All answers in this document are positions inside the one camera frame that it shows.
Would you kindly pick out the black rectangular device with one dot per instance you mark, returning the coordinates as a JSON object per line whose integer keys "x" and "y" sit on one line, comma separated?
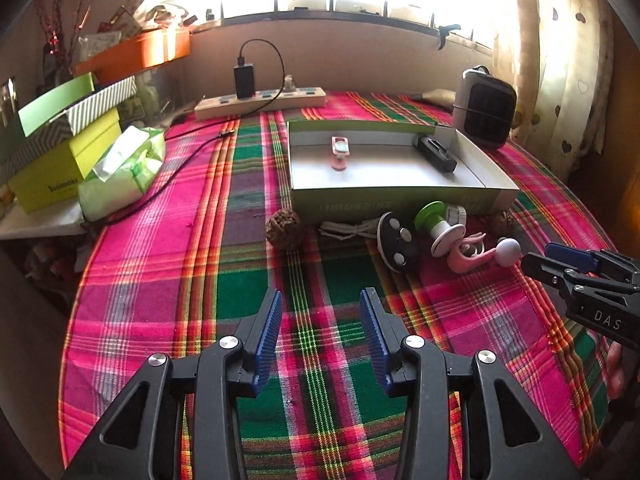
{"x": 439, "y": 154}

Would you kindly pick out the shallow green white cardboard box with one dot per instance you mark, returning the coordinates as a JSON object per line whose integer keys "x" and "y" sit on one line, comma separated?
{"x": 375, "y": 170}

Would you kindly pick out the black clamp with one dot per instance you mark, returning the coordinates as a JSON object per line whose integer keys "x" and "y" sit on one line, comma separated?
{"x": 442, "y": 37}

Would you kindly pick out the small pink clip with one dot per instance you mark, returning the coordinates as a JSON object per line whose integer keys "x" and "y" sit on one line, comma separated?
{"x": 339, "y": 157}

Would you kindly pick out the white side table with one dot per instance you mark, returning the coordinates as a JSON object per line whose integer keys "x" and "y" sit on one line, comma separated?
{"x": 40, "y": 222}

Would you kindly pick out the grey black space heater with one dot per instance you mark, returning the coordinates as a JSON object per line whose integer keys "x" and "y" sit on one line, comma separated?
{"x": 487, "y": 110}

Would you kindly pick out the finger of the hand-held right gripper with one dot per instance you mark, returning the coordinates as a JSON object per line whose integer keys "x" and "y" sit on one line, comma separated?
{"x": 542, "y": 266}
{"x": 570, "y": 255}

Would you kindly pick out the black mushroom-shaped gadget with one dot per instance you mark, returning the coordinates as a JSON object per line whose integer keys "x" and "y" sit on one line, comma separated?
{"x": 387, "y": 240}

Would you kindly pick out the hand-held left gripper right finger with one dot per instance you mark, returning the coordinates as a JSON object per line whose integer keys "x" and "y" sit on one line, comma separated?
{"x": 372, "y": 345}

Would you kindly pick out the brown walnut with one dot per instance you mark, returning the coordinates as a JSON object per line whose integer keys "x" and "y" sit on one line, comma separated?
{"x": 504, "y": 221}
{"x": 283, "y": 229}

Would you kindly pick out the green tissue packet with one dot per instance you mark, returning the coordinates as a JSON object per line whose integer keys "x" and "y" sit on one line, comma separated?
{"x": 125, "y": 170}

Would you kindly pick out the white power strip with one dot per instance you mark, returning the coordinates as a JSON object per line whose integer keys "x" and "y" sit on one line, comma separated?
{"x": 280, "y": 102}

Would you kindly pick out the orange storage box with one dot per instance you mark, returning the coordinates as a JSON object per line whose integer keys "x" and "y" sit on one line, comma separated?
{"x": 145, "y": 50}

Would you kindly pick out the red decorative branches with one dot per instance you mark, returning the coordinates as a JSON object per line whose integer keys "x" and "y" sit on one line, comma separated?
{"x": 54, "y": 35}

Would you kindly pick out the person's right hand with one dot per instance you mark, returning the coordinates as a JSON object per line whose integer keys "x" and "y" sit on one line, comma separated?
{"x": 616, "y": 370}

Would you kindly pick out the white plug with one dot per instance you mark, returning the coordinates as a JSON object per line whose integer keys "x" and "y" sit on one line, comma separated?
{"x": 289, "y": 82}

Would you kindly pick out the yellow-green cardboard box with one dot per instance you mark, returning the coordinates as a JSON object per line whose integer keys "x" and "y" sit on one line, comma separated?
{"x": 60, "y": 175}

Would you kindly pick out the pink curly clip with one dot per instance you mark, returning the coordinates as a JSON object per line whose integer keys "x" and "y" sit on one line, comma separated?
{"x": 462, "y": 262}

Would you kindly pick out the pink green plaid tablecloth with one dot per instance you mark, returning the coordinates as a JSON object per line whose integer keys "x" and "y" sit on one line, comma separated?
{"x": 150, "y": 285}

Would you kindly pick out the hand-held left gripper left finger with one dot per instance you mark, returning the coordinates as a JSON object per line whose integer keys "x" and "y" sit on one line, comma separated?
{"x": 267, "y": 345}

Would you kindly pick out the green white suction holder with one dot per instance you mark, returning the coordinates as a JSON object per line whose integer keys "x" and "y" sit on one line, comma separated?
{"x": 430, "y": 214}

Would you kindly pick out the cream heart-pattern curtain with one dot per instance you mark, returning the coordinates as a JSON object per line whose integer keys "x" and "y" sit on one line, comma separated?
{"x": 560, "y": 60}

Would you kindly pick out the black charger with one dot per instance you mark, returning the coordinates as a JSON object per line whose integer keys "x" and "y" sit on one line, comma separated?
{"x": 244, "y": 80}

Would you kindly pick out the white ball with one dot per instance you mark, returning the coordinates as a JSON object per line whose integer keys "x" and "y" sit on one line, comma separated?
{"x": 509, "y": 251}

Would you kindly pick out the green box with striped sides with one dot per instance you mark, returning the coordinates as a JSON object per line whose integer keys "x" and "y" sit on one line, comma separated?
{"x": 60, "y": 97}

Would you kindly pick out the white round cap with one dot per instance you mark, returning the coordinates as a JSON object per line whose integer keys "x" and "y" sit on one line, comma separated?
{"x": 457, "y": 213}

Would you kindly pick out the brown paper bag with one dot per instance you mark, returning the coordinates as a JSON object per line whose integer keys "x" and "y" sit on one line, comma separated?
{"x": 440, "y": 96}

